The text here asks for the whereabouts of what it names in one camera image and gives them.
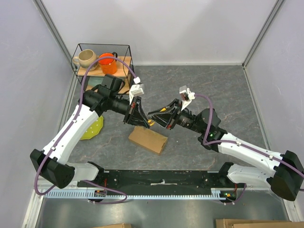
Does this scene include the yellow-green dotted plate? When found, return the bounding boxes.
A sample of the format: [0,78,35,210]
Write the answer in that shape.
[80,116,104,140]

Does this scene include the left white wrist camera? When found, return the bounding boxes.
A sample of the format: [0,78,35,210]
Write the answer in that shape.
[129,77,144,104]

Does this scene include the black wire wooden shelf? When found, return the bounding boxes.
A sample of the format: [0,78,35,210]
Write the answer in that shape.
[71,43,134,95]

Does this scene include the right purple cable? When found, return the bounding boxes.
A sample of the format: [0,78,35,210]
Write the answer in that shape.
[194,94,304,205]

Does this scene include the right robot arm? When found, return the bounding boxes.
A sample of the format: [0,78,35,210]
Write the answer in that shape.
[148,99,304,201]

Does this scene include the yellow utility knife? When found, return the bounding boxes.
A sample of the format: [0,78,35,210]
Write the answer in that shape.
[148,107,167,127]

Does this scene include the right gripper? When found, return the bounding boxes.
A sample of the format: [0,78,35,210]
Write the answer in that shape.
[147,98,205,134]

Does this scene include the brown cardboard express box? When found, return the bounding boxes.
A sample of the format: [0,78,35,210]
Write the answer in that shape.
[128,126,168,155]

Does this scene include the beige ceramic mug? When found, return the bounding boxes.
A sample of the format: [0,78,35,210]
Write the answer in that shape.
[72,49,97,70]

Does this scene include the light green tray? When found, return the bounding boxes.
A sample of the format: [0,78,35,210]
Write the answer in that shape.
[88,76,104,87]

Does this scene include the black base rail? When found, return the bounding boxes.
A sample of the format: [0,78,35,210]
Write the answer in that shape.
[93,170,244,196]

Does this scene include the cardboard piece bottom centre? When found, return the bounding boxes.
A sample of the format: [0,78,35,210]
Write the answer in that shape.
[94,223,132,228]

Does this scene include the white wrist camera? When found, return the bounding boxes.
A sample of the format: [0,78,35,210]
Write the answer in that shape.
[179,85,195,111]
[129,77,144,104]

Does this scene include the orange mug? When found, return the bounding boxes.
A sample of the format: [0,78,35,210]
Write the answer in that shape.
[98,52,118,75]

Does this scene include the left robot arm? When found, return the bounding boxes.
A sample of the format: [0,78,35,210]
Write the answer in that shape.
[30,75,151,189]

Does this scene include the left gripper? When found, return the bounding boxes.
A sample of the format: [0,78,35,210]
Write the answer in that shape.
[110,95,150,128]

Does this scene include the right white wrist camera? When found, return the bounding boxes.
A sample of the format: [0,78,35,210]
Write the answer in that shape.
[179,85,195,111]

